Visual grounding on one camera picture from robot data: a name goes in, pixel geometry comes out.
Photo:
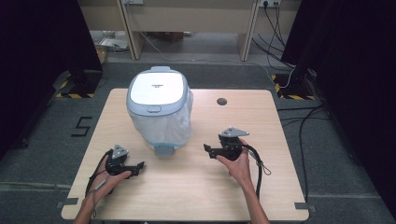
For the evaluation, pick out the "white plastic bin liner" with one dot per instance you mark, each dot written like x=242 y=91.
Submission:
x=168 y=129

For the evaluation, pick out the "box of clutter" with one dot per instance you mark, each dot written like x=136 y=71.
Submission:
x=109 y=43

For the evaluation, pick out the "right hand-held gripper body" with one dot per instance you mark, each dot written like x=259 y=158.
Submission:
x=232 y=146

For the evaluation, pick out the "person's right hand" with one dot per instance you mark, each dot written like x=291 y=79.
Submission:
x=239 y=168

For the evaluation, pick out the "white and blue pedal bin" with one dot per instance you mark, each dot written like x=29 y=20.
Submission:
x=157 y=88

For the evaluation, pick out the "grey table corner bracket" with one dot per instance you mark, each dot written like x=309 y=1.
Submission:
x=304 y=206
x=67 y=202

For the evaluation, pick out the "black curtain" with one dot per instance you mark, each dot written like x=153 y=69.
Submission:
x=40 y=62
x=351 y=77

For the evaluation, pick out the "beige wooden desk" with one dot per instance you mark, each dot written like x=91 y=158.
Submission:
x=190 y=15

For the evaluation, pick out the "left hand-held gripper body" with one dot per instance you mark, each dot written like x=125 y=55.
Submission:
x=115 y=163

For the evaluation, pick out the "person's left hand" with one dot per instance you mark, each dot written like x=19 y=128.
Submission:
x=104 y=183

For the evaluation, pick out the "white wall power socket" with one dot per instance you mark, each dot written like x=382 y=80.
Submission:
x=269 y=2

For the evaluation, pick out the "stand base with hazard tape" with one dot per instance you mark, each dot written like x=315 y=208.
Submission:
x=79 y=85
x=291 y=88

